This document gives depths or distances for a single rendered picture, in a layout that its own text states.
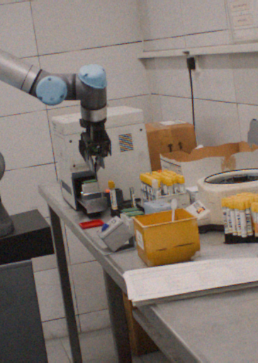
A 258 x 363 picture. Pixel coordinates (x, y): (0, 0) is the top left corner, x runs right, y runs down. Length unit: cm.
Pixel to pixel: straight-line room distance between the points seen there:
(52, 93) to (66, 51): 190
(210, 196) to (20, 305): 58
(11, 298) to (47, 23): 205
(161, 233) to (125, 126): 87
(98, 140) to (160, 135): 82
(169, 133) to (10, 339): 123
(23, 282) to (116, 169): 69
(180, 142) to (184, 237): 126
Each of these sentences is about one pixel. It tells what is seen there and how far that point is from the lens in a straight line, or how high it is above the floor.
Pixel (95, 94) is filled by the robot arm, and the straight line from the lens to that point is 228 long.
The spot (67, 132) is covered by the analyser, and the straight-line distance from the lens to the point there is 271.
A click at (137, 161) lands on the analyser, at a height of 101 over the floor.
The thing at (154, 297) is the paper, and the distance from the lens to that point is 168.
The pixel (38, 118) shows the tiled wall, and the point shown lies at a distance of 402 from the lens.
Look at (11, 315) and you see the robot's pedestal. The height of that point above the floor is 74.
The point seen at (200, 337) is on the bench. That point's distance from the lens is 148.
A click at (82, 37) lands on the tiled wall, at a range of 404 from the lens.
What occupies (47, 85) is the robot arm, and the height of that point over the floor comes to 132.
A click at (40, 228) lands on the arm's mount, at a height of 95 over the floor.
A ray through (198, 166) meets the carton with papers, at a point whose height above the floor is 100.
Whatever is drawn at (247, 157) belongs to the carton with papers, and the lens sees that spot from 256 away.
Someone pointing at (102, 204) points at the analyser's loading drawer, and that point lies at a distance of 258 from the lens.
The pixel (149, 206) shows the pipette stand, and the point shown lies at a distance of 216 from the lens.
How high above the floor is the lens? 140
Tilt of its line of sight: 10 degrees down
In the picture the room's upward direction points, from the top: 8 degrees counter-clockwise
